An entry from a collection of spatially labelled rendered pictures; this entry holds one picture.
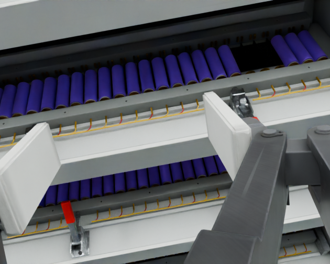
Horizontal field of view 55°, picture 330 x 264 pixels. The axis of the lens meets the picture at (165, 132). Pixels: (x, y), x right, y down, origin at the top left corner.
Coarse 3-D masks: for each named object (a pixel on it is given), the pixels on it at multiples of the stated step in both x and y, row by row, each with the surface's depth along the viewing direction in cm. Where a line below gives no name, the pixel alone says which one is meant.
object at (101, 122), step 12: (300, 84) 43; (312, 84) 43; (324, 84) 43; (228, 96) 43; (252, 96) 43; (168, 108) 43; (180, 108) 42; (192, 108) 43; (108, 120) 42; (60, 132) 43; (0, 144) 43
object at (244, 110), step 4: (240, 100) 39; (244, 100) 39; (240, 104) 39; (244, 104) 39; (240, 108) 39; (244, 108) 39; (248, 108) 39; (244, 112) 38; (248, 112) 38; (244, 116) 38; (248, 116) 37; (252, 116) 37
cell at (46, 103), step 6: (48, 78) 47; (54, 78) 48; (48, 84) 46; (54, 84) 47; (48, 90) 46; (54, 90) 46; (42, 96) 45; (48, 96) 45; (54, 96) 46; (42, 102) 44; (48, 102) 44; (54, 102) 45; (42, 108) 44; (48, 108) 44; (54, 108) 45
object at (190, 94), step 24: (264, 72) 42; (288, 72) 42; (312, 72) 42; (144, 96) 42; (168, 96) 42; (192, 96) 42; (0, 120) 42; (24, 120) 42; (48, 120) 41; (72, 120) 42; (96, 120) 43; (120, 120) 42; (144, 120) 42
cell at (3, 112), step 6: (6, 90) 47; (12, 90) 47; (6, 96) 46; (12, 96) 46; (6, 102) 45; (12, 102) 46; (0, 108) 44; (6, 108) 44; (12, 108) 45; (0, 114) 44; (6, 114) 44
